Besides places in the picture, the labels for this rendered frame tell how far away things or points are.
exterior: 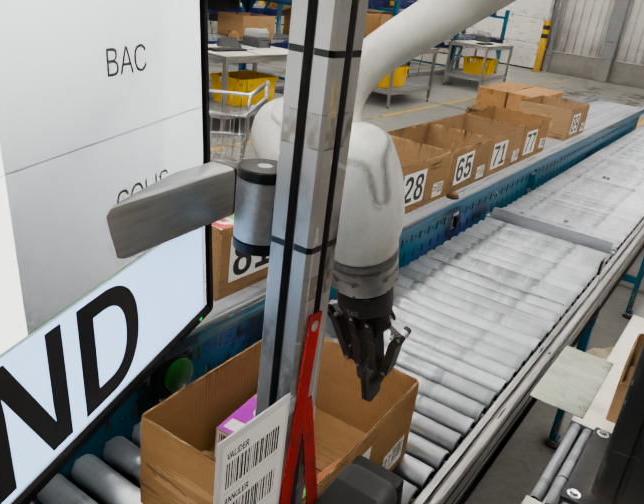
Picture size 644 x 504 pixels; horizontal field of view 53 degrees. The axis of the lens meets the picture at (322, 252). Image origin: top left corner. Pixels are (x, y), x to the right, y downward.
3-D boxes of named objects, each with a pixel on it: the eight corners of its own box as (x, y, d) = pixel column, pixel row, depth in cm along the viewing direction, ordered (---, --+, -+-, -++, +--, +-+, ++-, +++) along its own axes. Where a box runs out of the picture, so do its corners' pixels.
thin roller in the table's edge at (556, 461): (540, 499, 114) (581, 425, 136) (530, 493, 115) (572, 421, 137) (538, 507, 115) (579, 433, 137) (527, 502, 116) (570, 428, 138)
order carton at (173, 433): (283, 602, 90) (295, 511, 83) (137, 501, 104) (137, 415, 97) (406, 455, 121) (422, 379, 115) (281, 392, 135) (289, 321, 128)
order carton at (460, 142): (444, 197, 232) (453, 151, 225) (375, 176, 246) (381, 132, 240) (485, 178, 262) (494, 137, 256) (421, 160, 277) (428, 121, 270)
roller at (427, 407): (470, 450, 132) (475, 430, 130) (274, 352, 158) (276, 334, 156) (479, 438, 136) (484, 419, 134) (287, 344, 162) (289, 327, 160)
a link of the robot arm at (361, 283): (374, 278, 74) (375, 314, 78) (412, 235, 80) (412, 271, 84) (311, 253, 79) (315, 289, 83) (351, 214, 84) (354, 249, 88)
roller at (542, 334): (546, 353, 173) (550, 337, 171) (380, 287, 198) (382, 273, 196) (551, 346, 177) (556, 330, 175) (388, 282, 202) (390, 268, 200)
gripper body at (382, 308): (320, 284, 83) (326, 334, 89) (377, 308, 79) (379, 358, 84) (352, 252, 87) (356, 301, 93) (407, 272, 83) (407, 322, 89)
